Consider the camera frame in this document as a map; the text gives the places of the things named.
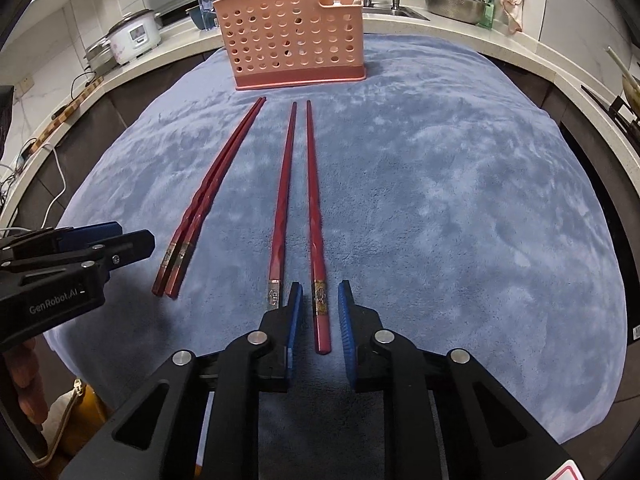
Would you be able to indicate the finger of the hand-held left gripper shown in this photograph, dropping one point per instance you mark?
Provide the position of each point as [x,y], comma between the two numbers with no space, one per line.
[130,245]
[95,230]

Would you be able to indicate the maroon chopstick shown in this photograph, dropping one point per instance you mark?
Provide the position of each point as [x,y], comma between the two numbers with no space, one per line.
[285,185]
[315,220]

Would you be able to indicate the dark red chopstick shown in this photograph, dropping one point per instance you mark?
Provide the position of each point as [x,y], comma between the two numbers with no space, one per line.
[171,255]
[184,255]

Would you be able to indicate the teal basin yellow rim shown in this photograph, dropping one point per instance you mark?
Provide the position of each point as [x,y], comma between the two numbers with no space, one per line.
[194,17]

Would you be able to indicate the white wall socket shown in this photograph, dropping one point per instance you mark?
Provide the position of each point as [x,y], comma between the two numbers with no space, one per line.
[24,87]

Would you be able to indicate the blue fleece blanket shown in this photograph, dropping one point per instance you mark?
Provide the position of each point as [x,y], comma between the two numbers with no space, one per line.
[450,185]

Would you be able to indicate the white rice cooker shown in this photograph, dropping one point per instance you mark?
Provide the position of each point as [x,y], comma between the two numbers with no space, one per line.
[132,40]

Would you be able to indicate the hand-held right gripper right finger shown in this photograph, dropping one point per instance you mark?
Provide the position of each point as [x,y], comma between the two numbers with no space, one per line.
[346,320]

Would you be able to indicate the steel sink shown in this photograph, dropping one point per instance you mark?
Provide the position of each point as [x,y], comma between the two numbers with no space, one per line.
[400,12]

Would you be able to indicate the person's left hand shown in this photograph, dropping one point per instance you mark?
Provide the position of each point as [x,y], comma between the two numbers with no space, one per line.
[27,375]

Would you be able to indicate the clear water bottle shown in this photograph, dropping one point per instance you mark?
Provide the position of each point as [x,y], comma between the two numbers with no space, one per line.
[205,10]

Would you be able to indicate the wooden cutting board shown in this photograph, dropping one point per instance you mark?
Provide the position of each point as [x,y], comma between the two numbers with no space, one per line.
[80,100]

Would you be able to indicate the pink perforated utensil holder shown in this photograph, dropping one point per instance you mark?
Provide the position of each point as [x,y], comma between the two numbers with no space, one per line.
[280,35]

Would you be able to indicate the black gas stove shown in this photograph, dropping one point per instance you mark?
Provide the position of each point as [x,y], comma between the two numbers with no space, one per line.
[625,115]

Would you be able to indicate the green dish soap bottle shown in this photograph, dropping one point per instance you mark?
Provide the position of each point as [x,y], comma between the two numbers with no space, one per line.
[486,10]

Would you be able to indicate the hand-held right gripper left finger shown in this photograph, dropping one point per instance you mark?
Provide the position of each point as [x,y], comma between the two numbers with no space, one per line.
[295,310]

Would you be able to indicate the steel steamer pot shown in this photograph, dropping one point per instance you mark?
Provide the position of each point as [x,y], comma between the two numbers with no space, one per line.
[100,57]

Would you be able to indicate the metal bowl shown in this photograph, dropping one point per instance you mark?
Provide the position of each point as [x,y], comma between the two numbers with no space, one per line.
[452,5]

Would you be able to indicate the tan bag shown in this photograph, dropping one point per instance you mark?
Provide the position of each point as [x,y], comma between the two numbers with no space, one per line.
[80,420]

